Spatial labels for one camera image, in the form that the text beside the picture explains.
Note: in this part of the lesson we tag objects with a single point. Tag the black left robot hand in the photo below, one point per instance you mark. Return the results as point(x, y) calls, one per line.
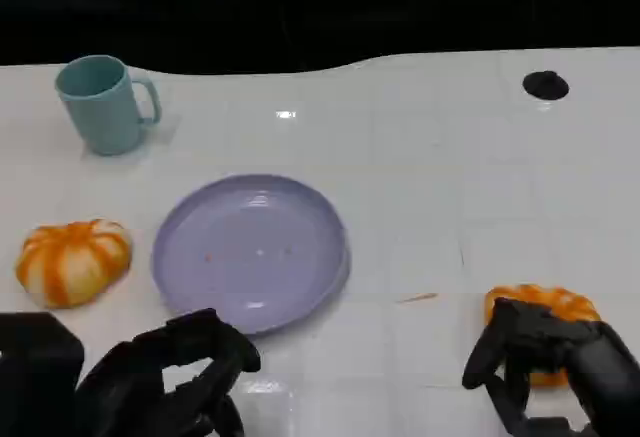
point(135, 382)

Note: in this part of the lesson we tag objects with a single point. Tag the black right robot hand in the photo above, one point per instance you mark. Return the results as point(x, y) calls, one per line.
point(595, 362)

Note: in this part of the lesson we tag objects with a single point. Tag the orange white toy bread roll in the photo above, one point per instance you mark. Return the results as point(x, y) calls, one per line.
point(72, 262)
point(550, 302)

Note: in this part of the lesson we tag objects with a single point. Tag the lilac plate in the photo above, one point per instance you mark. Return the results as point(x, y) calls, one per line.
point(250, 252)

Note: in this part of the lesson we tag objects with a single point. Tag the pale green mug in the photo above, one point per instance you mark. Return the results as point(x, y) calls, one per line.
point(102, 112)

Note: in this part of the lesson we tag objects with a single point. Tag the black round table hole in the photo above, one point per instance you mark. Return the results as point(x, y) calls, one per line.
point(545, 84)

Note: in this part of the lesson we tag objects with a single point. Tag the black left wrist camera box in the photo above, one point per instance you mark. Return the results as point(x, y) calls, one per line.
point(35, 377)

